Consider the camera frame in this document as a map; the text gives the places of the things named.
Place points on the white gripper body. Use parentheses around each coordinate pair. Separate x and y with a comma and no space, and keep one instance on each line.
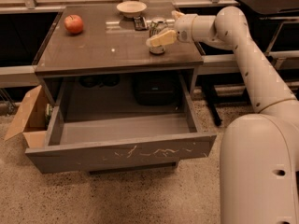
(184,27)

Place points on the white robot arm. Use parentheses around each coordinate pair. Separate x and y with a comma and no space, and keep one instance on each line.
(259,159)

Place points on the grey cabinet with glass top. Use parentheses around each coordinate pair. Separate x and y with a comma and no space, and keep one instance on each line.
(108,44)

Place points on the open grey top drawer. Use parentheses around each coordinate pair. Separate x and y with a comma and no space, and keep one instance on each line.
(98,129)

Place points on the black remote control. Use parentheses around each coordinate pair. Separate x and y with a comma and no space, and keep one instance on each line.
(140,23)

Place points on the black bag under cabinet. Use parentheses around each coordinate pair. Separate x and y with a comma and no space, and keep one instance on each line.
(157,88)

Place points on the black side table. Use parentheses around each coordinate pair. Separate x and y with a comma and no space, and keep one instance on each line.
(275,30)

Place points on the red apple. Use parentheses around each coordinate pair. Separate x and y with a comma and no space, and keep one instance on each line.
(73,24)

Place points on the brown cardboard box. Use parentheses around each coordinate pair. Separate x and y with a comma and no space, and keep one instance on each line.
(30,118)

